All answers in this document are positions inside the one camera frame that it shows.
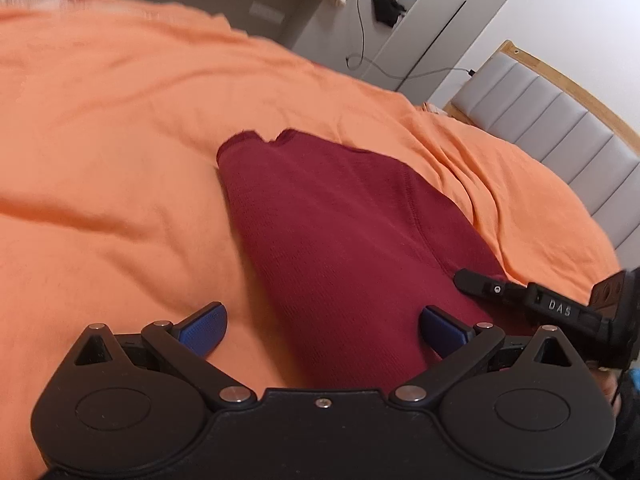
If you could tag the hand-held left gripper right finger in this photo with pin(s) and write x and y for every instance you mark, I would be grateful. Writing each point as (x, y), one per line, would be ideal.
(442, 332)

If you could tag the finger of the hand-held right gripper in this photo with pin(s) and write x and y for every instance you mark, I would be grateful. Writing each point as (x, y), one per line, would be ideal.
(487, 289)

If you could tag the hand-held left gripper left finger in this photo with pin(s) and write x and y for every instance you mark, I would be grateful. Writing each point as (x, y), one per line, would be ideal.
(205, 332)

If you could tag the maroon long-sleeved sweater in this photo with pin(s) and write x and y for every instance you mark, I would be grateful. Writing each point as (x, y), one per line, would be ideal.
(340, 240)

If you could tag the grey padded headboard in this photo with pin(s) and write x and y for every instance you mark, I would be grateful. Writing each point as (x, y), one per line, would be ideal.
(550, 120)

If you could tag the orange duvet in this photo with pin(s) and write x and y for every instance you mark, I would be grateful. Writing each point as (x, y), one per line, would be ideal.
(100, 135)

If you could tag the tall grey cabinet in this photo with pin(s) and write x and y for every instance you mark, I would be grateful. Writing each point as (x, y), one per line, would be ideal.
(440, 10)

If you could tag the black garment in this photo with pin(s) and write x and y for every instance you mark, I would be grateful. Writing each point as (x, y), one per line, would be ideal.
(389, 7)

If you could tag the white wall socket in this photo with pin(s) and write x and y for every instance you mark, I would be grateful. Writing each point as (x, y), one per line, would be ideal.
(267, 12)

